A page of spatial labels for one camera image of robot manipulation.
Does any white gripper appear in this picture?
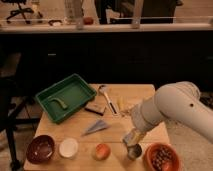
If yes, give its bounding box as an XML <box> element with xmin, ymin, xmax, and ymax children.
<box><xmin>123</xmin><ymin>128</ymin><xmax>146</xmax><ymax>147</ymax></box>

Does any orange red apple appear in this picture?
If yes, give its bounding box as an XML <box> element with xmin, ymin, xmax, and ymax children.
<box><xmin>95</xmin><ymin>143</ymin><xmax>111</xmax><ymax>160</ymax></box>

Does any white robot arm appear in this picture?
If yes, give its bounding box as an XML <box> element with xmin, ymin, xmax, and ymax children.
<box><xmin>123</xmin><ymin>81</ymin><xmax>213</xmax><ymax>147</ymax></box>

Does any silver metal cup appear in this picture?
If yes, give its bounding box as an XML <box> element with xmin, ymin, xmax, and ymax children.
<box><xmin>127</xmin><ymin>144</ymin><xmax>142</xmax><ymax>160</ymax></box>

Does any grey triangular wedge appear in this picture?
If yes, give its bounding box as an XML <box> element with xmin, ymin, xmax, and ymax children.
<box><xmin>83</xmin><ymin>120</ymin><xmax>109</xmax><ymax>135</ymax></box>

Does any orange bowl with food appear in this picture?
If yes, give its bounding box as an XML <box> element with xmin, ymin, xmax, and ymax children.
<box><xmin>143</xmin><ymin>143</ymin><xmax>180</xmax><ymax>171</ymax></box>

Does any brown wooden block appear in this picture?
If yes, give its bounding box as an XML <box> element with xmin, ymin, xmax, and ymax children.
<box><xmin>85</xmin><ymin>102</ymin><xmax>105</xmax><ymax>116</ymax></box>

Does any green plastic tray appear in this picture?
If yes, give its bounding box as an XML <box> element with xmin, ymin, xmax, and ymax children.
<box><xmin>36</xmin><ymin>74</ymin><xmax>97</xmax><ymax>124</ymax></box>

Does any dark red bowl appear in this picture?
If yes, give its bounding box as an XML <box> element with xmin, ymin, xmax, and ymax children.
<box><xmin>26</xmin><ymin>135</ymin><xmax>55</xmax><ymax>164</ymax></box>

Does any black chair at left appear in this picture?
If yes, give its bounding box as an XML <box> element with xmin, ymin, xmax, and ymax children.
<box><xmin>0</xmin><ymin>53</ymin><xmax>40</xmax><ymax>171</ymax></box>

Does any red object on shelf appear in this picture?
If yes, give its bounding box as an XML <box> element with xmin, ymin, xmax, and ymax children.
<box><xmin>83</xmin><ymin>17</ymin><xmax>94</xmax><ymax>25</ymax></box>

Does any black office chair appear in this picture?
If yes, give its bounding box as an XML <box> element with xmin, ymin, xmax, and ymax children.
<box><xmin>1</xmin><ymin>0</ymin><xmax>34</xmax><ymax>24</ymax></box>

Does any green curved handle piece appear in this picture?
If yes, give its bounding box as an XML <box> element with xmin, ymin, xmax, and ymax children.
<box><xmin>49</xmin><ymin>97</ymin><xmax>68</xmax><ymax>110</ymax></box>

